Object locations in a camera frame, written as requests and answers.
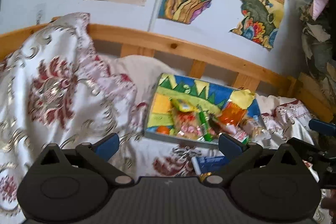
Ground grey tray with painted liner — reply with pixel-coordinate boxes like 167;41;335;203
145;73;270;148

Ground golden yellow snack packet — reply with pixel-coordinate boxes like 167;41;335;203
198;172;212;182

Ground green stick snack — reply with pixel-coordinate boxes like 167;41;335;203
197;105;213;141

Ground hanging dark clothes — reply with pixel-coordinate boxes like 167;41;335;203
299;0;336;109

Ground cream pillow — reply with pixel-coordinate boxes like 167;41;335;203
101;55;296;113

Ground blue white snack packet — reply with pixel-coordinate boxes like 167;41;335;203
191;156;230;176

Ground small orange fruit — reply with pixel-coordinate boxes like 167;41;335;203
156;126;170;135

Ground white green barcode packet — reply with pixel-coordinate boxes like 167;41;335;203
232;127;249;144

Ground clear mixed nut bag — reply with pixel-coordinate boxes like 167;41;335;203
239;116;265;140

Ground floral white satin bedspread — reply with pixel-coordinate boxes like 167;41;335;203
1;13;335;223

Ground orange transparent snack bag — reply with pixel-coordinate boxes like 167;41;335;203
218;102;247;126

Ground clear red-print snack packet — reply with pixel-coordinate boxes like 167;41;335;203
171;109;203;140

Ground wooden bed headboard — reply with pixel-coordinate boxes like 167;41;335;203
0;16;334;123

